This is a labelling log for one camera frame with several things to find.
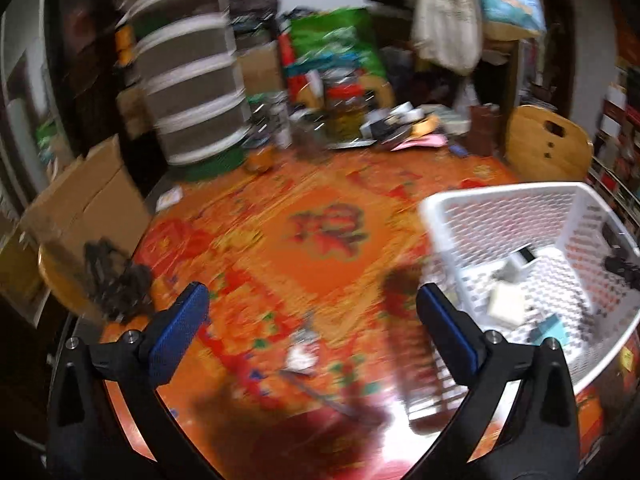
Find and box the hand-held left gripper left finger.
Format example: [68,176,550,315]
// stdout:
[46,281,221,480]

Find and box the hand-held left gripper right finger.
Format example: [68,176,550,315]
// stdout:
[400,282,581,480]

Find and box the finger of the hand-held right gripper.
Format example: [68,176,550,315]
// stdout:
[602,254,640,282]

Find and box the white perforated plastic basket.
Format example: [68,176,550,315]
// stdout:
[407,181,640,433]

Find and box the small white charger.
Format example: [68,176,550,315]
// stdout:
[487,281,526,326]

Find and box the white charger with black face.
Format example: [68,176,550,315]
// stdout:
[495,243,536,281]

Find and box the light blue charger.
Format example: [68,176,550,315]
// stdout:
[530,312,568,346]

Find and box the black folding phone stand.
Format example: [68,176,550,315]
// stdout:
[82,239,153,323]

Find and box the white cube shelf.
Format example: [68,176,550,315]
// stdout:
[590,60,640,241]

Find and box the red printed tablecloth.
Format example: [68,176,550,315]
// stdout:
[97,147,606,480]

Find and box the silver pen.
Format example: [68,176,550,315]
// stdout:
[280,367,386,426]

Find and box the small white card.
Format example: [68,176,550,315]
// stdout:
[155,186,183,211]

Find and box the wooden chair with cutout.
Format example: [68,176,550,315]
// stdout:
[505,105,595,183]

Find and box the open cardboard box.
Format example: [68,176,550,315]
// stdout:
[20,135,153,266]

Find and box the green plastic basket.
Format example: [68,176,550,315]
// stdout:
[172,147,248,183]

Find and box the orange honey jar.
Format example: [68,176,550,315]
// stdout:
[245,145,275,173]

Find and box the brown leather holder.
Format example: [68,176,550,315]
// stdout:
[467,105,503,156]

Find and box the pickle jar with red lid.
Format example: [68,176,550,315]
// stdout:
[324,85,371,136]

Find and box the tiered mesh drying net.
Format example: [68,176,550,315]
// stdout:
[112,0,251,166]

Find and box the brown cardboard box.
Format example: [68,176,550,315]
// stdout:
[237,42,283,96]

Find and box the beige canvas tote bag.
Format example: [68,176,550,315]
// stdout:
[411,0,483,73]

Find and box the green shopping bag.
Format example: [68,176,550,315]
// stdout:
[287,7,383,81]

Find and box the small white keychain charm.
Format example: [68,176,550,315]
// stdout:
[286,327,321,373]

